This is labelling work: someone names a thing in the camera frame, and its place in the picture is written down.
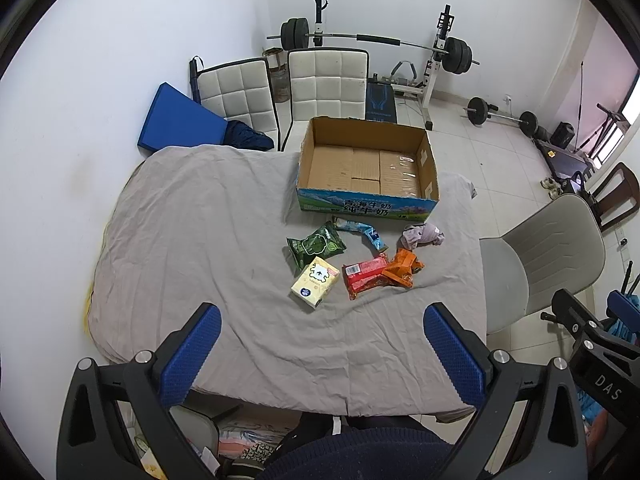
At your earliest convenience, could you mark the orange snack bag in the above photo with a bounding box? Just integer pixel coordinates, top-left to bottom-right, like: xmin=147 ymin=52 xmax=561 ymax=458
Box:
xmin=382 ymin=248 xmax=424 ymax=288

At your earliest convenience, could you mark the red snack bag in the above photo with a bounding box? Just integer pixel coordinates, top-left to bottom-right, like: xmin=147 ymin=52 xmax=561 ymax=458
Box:
xmin=342 ymin=255 xmax=390 ymax=300

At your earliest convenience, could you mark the blue snack packet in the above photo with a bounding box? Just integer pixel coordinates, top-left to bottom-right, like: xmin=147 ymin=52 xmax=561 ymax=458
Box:
xmin=332 ymin=217 xmax=387 ymax=254

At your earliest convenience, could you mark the yellow tissue pack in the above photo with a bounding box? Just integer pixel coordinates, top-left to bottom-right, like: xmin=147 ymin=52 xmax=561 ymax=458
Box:
xmin=291 ymin=257 xmax=340 ymax=309

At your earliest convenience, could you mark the green snack bag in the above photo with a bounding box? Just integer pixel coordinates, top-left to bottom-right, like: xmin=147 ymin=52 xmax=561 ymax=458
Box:
xmin=286 ymin=221 xmax=346 ymax=271

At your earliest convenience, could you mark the grey office chair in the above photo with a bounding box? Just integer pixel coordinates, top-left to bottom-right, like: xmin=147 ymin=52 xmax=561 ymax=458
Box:
xmin=480 ymin=194 xmax=605 ymax=334

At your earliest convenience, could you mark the brown wooden chair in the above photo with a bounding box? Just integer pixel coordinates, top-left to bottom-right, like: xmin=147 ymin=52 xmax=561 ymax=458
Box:
xmin=586 ymin=162 xmax=639 ymax=233

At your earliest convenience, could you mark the lilac rolled cloth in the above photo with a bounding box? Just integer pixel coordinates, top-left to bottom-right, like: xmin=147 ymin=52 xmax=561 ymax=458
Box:
xmin=400 ymin=222 xmax=445 ymax=250

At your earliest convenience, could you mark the treadmill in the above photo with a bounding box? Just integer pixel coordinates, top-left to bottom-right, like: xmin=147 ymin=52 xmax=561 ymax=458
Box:
xmin=534 ymin=103 xmax=630 ymax=182

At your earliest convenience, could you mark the person dark lap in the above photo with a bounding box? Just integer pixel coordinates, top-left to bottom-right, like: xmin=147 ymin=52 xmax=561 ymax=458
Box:
xmin=259 ymin=427 xmax=451 ymax=479

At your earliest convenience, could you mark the black speaker box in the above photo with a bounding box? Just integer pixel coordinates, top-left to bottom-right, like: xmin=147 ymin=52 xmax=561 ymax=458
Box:
xmin=549 ymin=122 xmax=575 ymax=150

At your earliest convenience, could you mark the open cardboard box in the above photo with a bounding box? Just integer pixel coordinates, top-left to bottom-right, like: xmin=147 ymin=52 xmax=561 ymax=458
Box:
xmin=296 ymin=116 xmax=439 ymax=222

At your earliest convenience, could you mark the floor barbell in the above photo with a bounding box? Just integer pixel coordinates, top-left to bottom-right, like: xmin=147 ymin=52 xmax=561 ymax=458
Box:
xmin=463 ymin=96 xmax=539 ymax=138

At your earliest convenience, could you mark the dark navy clothing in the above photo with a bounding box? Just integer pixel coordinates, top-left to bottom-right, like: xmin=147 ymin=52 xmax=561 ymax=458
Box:
xmin=224 ymin=120 xmax=274 ymax=152

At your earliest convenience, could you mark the blue foam mat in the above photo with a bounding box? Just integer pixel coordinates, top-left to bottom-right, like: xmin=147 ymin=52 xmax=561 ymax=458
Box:
xmin=138 ymin=82 xmax=227 ymax=153

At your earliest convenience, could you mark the black workout bench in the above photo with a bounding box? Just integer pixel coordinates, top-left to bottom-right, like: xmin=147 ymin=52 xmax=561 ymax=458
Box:
xmin=366 ymin=74 xmax=397 ymax=124

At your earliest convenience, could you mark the barbell on rack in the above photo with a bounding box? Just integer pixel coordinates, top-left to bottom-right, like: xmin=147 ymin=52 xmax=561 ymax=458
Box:
xmin=266 ymin=18 xmax=480 ymax=75

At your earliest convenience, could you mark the white quilted chair left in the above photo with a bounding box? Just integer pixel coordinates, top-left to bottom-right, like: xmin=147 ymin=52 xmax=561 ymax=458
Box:
xmin=189 ymin=56 xmax=281 ymax=150

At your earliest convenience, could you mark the white quilted chair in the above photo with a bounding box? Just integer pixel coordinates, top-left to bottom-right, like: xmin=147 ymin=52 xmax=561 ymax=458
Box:
xmin=189 ymin=56 xmax=281 ymax=150
xmin=281 ymin=48 xmax=369 ymax=152

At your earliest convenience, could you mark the white quilted chair right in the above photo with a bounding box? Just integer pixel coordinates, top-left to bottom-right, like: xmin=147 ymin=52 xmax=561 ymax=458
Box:
xmin=281 ymin=48 xmax=369 ymax=152

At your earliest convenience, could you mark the white barbell rack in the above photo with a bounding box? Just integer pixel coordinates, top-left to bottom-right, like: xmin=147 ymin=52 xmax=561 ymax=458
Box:
xmin=309 ymin=0 xmax=454 ymax=130

